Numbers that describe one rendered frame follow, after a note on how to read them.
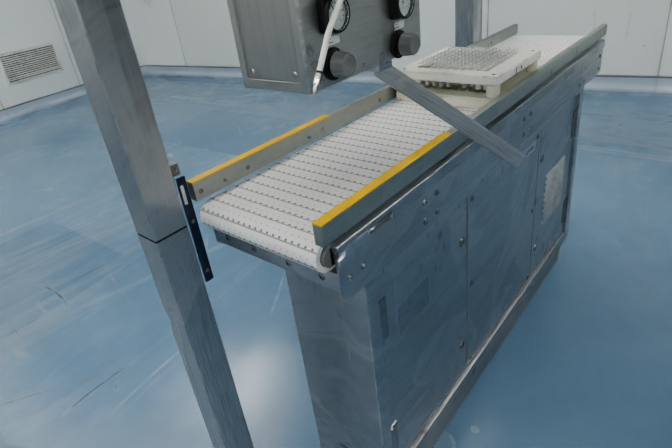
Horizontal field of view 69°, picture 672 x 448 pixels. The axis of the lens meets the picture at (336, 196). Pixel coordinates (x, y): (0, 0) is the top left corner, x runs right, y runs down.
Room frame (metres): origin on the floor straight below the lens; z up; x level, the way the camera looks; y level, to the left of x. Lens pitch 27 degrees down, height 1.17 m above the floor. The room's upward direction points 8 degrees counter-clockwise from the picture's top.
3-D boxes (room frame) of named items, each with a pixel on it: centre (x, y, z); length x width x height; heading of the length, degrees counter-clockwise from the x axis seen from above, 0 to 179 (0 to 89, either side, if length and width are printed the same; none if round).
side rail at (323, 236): (1.01, -0.42, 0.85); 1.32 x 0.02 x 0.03; 137
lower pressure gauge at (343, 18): (0.51, -0.02, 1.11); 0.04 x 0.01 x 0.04; 137
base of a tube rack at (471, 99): (1.12, -0.34, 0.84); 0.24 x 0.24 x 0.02; 47
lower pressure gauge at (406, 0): (0.60, -0.11, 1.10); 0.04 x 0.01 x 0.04; 137
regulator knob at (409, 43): (0.60, -0.11, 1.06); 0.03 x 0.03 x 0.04; 47
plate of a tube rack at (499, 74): (1.12, -0.34, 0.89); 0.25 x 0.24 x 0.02; 47
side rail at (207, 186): (1.19, -0.22, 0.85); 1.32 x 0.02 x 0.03; 137
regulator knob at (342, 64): (0.51, -0.02, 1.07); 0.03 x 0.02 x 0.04; 137
